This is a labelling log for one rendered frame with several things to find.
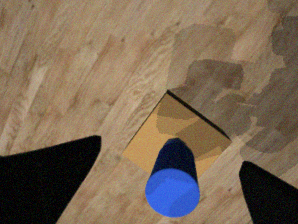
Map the tan square block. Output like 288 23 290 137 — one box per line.
121 90 233 178

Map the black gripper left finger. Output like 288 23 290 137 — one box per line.
0 135 102 224

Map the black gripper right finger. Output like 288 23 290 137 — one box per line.
239 161 298 224

